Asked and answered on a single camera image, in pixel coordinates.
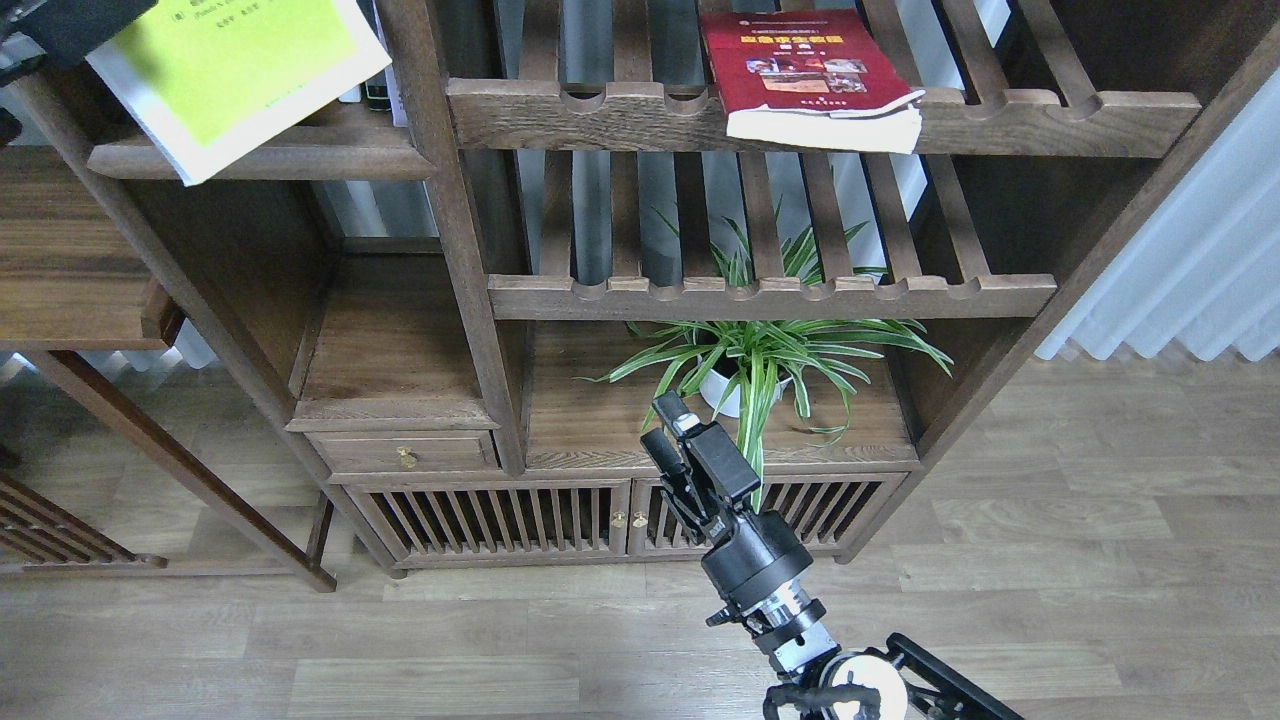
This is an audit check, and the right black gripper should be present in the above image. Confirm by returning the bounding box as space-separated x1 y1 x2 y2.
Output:
640 391 813 626

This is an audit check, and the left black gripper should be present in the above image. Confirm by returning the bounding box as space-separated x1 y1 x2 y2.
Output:
1 1 156 87

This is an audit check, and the yellow green book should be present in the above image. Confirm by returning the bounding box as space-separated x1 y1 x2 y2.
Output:
88 1 390 186

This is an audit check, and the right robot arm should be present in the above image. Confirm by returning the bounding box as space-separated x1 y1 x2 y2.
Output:
643 392 1015 719

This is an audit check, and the white plant pot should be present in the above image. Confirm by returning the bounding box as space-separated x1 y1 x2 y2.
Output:
699 348 792 423

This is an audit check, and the dark wooden bookshelf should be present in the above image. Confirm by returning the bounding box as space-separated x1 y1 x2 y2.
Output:
13 1 1277 570

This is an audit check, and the wooden side table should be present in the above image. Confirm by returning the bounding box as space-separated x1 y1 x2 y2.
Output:
1 145 337 592

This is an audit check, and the dark green upright book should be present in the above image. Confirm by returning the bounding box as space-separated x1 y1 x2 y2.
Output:
357 0 390 111

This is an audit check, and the red book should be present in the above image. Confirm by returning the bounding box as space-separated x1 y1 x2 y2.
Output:
700 9 924 154

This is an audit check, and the thin white upright book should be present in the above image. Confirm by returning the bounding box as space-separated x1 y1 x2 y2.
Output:
372 1 410 128

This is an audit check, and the wooden slatted chair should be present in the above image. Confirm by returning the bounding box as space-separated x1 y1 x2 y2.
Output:
1 446 168 571

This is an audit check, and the white curtain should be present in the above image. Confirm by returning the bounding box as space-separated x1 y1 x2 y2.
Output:
1036 76 1279 361

